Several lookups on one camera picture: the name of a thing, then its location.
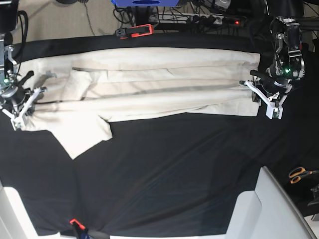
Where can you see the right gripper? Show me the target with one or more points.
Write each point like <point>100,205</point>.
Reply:
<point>9,71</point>

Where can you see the red black clamp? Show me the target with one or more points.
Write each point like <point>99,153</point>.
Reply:
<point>82,232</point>
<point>133,32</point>

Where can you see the white frame left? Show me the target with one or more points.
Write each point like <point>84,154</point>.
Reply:
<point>15,222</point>

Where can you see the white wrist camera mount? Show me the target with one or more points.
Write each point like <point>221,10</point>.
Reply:
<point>18,104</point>
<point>274,102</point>

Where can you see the black device right edge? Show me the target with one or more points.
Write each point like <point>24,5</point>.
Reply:
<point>315,193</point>

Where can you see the orange handled scissors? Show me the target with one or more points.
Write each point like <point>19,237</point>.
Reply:
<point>299,173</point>

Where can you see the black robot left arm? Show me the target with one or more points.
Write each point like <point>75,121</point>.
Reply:
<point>281,8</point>

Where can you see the white T-shirt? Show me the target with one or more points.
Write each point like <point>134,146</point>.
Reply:
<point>86,92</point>

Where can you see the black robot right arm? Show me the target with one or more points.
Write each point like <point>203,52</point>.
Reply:
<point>9,16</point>

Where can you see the blue box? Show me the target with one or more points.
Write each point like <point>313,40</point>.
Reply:
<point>145,3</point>

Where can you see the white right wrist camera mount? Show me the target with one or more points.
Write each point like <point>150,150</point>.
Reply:
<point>18,104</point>

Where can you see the white frame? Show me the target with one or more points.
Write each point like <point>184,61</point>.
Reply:
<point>267,212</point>
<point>15,222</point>

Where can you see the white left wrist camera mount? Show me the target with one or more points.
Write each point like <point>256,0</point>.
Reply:
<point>274,102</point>

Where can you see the red black clamp bottom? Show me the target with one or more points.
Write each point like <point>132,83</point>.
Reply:
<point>82,232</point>

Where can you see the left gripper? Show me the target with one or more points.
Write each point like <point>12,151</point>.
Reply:
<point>288,64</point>

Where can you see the white power strip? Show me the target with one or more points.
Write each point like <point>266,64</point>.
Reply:
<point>187,18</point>

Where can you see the white frame right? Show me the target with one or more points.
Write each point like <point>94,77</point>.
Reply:
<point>267,212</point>

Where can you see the red black clamp top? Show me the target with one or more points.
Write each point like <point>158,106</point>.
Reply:
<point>133,32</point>

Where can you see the black table cloth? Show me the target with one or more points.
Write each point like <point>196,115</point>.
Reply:
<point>171,176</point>

